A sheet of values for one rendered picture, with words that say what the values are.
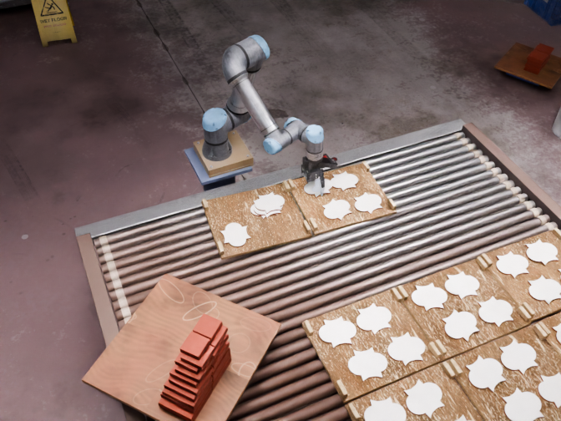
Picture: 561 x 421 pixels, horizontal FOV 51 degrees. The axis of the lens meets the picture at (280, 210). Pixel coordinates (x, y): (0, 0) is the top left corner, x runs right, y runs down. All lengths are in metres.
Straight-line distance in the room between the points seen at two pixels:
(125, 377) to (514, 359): 1.40
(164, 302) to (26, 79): 3.51
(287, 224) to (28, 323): 1.70
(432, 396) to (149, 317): 1.05
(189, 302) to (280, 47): 3.69
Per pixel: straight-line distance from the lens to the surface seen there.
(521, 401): 2.31
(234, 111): 2.85
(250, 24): 5.90
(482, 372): 2.31
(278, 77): 5.15
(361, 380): 2.20
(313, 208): 2.68
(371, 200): 2.74
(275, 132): 2.50
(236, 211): 2.65
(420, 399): 2.20
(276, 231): 2.57
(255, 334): 2.14
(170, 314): 2.21
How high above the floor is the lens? 2.87
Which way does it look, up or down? 47 degrees down
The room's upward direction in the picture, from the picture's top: 2 degrees clockwise
